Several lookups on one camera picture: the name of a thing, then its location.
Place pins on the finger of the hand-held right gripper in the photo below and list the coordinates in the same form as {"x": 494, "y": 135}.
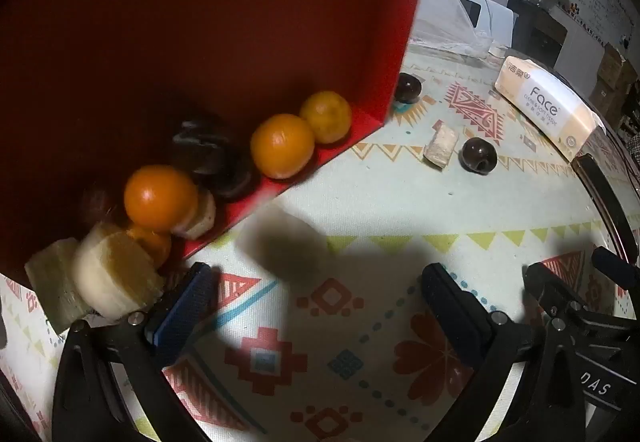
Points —
{"x": 547, "y": 287}
{"x": 617, "y": 269}

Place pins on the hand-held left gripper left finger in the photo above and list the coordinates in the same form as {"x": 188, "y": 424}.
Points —
{"x": 185, "y": 307}

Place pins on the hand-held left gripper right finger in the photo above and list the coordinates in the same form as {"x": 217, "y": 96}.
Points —
{"x": 450, "y": 314}

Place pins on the orange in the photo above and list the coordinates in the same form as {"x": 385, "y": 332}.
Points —
{"x": 155, "y": 246}
{"x": 160, "y": 197}
{"x": 282, "y": 146}
{"x": 325, "y": 117}

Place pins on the sugarcane piece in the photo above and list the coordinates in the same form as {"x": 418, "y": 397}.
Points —
{"x": 115, "y": 272}
{"x": 441, "y": 144}
{"x": 52, "y": 287}
{"x": 200, "y": 217}

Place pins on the red box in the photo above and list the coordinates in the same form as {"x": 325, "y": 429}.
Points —
{"x": 150, "y": 22}

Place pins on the patterned tablecloth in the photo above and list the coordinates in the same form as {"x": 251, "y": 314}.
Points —
{"x": 350, "y": 222}

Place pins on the dark plum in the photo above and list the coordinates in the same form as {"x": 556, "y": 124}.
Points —
{"x": 478, "y": 157}
{"x": 407, "y": 88}
{"x": 200, "y": 142}
{"x": 235, "y": 179}

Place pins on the tissue pack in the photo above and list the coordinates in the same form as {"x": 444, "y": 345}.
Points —
{"x": 550, "y": 107}

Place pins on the cardboard boxes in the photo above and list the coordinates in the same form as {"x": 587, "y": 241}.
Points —
{"x": 612, "y": 72}

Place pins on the black cabinet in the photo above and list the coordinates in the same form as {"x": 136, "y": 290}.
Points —
{"x": 537, "y": 32}

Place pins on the clear dome cover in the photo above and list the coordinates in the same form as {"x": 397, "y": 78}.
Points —
{"x": 445, "y": 12}

